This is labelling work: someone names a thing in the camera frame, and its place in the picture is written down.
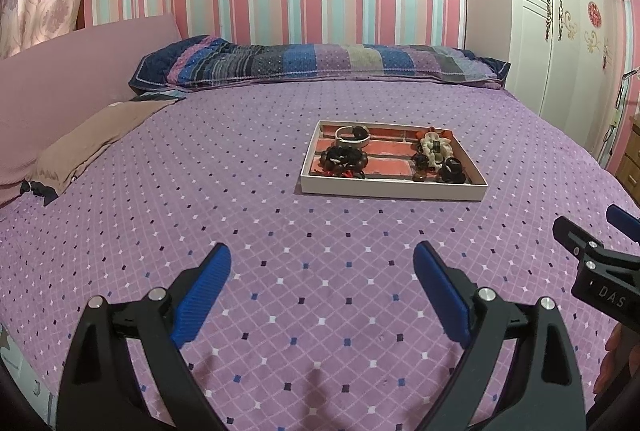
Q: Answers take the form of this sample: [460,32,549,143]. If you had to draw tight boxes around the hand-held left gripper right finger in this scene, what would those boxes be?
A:
[413,240,586,431]

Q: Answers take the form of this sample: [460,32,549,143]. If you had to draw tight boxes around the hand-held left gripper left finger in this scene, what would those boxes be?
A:
[56,242,232,431]

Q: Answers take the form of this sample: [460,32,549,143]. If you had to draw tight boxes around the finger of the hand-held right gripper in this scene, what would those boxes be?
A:
[606,205,640,245]
[552,215,604,263]

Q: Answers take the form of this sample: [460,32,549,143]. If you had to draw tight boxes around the white tray with brick lining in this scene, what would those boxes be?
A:
[299,120,489,202]

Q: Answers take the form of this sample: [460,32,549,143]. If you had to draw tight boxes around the amber pendant with brown knot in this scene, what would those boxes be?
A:
[412,154,434,184]

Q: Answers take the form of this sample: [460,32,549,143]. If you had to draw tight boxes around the black hair claw clip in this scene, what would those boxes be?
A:
[442,156,469,185]

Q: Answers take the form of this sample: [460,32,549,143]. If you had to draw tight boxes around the cream scrunchie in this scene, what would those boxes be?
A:
[419,134,454,170]

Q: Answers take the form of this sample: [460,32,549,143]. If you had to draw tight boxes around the brown wooden bead bracelet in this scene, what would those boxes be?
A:
[320,147,369,177]

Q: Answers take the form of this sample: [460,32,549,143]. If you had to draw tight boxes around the person's right hand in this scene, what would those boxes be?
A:
[594,325,640,393]

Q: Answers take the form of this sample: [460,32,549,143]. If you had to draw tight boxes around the wooden nightstand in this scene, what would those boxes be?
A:
[615,118,640,198]

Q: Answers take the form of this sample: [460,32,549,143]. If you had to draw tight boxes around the purple diamond pattern bedspread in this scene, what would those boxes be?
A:
[0,78,640,431]

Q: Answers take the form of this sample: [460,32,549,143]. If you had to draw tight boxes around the desk lamp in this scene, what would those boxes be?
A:
[602,66,640,163]

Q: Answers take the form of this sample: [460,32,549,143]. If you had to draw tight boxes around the rust orange scrunchie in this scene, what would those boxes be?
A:
[412,126,454,142]

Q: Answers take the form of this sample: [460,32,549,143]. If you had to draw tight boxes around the brown cloth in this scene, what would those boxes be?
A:
[25,98,186,197]

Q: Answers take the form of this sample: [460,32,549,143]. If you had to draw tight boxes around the dark blue cloth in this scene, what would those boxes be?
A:
[19,180,59,207]

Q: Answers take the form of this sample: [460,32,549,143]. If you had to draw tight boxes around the white wardrobe with gold decals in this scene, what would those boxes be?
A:
[502,0,634,153]

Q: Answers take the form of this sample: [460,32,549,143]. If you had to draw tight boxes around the pink headboard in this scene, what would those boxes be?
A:
[0,14,184,208]

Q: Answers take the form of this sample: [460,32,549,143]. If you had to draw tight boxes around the striped patchwork pillow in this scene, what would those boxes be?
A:
[128,35,511,91]

